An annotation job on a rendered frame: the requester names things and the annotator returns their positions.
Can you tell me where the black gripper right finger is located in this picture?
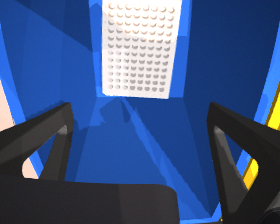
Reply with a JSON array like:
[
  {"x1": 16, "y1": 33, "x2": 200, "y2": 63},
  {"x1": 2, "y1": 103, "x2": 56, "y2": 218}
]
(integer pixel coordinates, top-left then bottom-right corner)
[{"x1": 206, "y1": 102, "x2": 280, "y2": 224}]

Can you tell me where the blue bin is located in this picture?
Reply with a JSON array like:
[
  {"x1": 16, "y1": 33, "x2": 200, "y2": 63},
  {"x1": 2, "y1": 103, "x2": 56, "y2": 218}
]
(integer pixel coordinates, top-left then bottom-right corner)
[{"x1": 0, "y1": 0, "x2": 280, "y2": 224}]

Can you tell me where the white well plate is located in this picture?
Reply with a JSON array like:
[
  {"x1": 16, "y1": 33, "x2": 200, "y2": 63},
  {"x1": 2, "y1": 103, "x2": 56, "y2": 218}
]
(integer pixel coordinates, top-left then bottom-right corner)
[{"x1": 102, "y1": 0, "x2": 182, "y2": 99}]

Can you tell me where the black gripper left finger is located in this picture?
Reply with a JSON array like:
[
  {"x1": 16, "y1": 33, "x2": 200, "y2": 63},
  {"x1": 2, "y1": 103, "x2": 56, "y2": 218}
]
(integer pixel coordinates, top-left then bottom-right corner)
[{"x1": 0, "y1": 102, "x2": 74, "y2": 181}]

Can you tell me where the yellow bin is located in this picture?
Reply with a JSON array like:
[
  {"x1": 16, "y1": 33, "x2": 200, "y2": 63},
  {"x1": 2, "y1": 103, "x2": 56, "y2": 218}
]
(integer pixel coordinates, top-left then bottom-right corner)
[{"x1": 242, "y1": 80, "x2": 280, "y2": 190}]

